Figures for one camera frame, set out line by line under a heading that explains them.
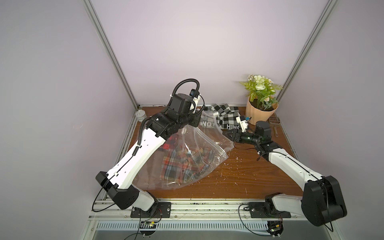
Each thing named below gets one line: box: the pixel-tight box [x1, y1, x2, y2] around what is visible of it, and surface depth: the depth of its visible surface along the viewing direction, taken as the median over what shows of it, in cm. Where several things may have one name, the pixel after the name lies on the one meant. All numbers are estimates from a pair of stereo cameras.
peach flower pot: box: [245, 95, 279, 126], surface depth 100 cm
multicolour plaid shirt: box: [160, 143, 215, 184], surface depth 88 cm
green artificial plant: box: [239, 75, 283, 110], surface depth 94 cm
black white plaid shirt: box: [200, 103, 240, 130], surface depth 112 cm
